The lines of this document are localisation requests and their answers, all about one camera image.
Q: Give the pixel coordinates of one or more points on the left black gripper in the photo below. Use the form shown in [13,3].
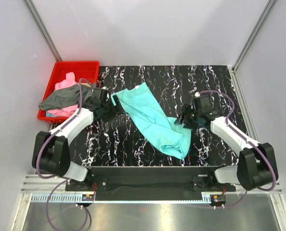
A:
[118,109]

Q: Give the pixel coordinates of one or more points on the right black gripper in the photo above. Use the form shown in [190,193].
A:
[186,110]

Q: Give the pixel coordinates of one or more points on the teal t shirt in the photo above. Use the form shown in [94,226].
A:
[149,118]

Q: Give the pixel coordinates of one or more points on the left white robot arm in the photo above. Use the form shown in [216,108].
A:
[51,156]

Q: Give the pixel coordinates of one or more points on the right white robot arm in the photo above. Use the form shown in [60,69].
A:
[256,167]

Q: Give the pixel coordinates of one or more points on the red plastic bin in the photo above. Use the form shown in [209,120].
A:
[89,70]

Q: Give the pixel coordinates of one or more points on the grey t shirt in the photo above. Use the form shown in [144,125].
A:
[66,97]

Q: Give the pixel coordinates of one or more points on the pink t shirt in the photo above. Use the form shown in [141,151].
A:
[68,111]

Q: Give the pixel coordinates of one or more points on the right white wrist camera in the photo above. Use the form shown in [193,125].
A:
[202,103]

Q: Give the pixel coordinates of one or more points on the right aluminium corner post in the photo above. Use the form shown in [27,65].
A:
[254,33]

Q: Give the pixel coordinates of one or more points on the aluminium corner post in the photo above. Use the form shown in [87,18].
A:
[42,29]
[254,33]

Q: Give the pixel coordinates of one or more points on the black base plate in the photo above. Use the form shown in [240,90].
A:
[149,185]

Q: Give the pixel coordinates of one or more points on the white slotted cable duct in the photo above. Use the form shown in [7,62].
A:
[88,198]

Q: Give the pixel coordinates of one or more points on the left aluminium corner post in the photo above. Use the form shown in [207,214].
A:
[42,29]

